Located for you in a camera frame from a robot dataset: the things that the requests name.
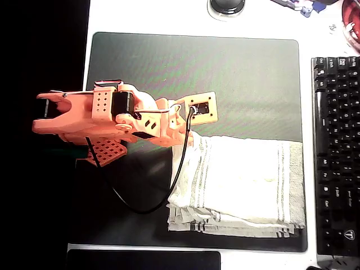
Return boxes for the white striped towel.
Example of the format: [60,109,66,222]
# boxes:
[166,134,307,239]

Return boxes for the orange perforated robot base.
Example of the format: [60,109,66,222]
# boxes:
[75,137,127,167]

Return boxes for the dark grey desk mat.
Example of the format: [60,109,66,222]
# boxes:
[69,31,309,253]

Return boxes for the round dark cup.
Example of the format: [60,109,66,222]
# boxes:
[206,0,246,21]

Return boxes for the black keyboard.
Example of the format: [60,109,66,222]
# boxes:
[310,56,360,257]

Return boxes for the blue white small items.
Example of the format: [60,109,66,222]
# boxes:
[271,0,327,18]

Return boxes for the red bowl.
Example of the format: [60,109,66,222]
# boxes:
[341,0,360,54]

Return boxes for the white gripper servo wire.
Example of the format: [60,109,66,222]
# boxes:
[134,103,183,115]

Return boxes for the orange camera mount frame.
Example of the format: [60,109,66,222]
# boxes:
[184,91,219,125]

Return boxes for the red white servo wire loop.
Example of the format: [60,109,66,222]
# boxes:
[94,79,125,88]

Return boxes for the black camera cable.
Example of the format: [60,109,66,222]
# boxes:
[84,105,197,215]

